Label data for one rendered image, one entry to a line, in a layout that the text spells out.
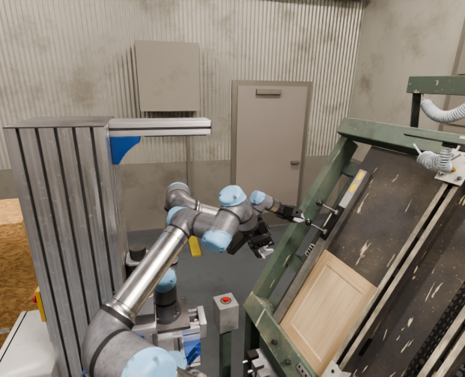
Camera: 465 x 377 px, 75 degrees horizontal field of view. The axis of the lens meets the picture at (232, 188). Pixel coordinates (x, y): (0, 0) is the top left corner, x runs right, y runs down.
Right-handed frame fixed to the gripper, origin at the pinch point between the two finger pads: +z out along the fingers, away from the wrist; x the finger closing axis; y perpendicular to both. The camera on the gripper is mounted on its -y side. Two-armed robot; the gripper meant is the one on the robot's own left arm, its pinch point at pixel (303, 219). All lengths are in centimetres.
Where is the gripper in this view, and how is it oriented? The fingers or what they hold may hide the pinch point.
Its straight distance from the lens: 175.1
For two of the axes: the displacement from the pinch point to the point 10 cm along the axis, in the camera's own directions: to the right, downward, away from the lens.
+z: 7.9, 3.8, 4.8
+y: -5.2, 0.1, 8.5
